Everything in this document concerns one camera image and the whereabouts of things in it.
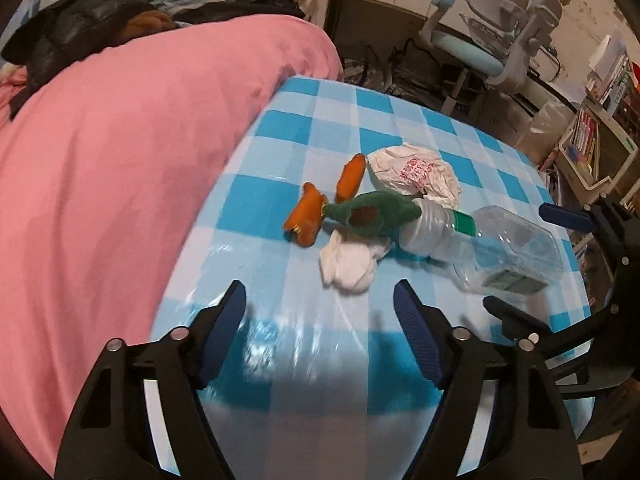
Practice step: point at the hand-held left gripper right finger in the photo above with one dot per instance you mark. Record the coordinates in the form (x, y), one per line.
(415, 330)

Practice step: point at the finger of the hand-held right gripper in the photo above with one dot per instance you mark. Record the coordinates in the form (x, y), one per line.
(565, 215)
(510, 312)

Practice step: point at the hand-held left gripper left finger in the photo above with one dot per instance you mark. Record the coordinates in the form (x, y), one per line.
(222, 330)

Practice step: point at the clear plastic bottle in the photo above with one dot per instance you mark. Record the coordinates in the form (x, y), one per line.
(505, 240)

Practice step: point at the white tissue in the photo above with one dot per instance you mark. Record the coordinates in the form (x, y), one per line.
(347, 265)

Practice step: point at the green plush vegetable toy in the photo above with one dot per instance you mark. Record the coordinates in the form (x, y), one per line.
(385, 210)

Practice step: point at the orange carrot toy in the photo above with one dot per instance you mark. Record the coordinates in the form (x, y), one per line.
(306, 212)
(351, 175)

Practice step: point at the white plastic bag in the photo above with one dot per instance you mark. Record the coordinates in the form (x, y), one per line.
(400, 160)

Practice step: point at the row of red white books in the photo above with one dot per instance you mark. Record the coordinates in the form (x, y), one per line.
(585, 135)

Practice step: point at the large clear plastic bag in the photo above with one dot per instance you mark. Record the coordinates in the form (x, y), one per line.
(545, 125)

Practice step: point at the white side desk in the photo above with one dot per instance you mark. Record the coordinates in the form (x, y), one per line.
(545, 80)

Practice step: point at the row of upright books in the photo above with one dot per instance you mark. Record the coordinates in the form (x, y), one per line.
(617, 82)

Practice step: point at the white paper sheets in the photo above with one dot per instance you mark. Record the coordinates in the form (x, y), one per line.
(605, 52)

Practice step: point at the pink blanket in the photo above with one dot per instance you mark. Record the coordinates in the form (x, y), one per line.
(125, 160)

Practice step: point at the blue checked plastic tablecloth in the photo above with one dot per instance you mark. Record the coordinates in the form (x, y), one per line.
(310, 120)

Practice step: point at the brown fur cloth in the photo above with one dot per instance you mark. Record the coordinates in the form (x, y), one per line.
(147, 22)

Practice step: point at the dark clothing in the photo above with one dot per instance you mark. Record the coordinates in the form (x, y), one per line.
(250, 7)

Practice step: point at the black puffer jacket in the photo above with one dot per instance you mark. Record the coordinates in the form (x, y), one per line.
(75, 25)

